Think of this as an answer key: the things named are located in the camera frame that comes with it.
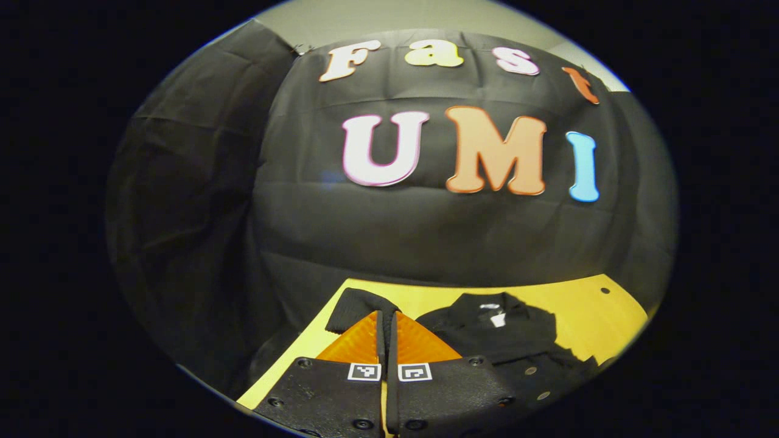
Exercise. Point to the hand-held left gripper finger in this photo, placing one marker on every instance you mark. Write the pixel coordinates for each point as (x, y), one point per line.
(392, 347)
(380, 347)

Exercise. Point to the black buttoned cardigan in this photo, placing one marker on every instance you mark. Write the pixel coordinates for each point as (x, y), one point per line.
(487, 340)

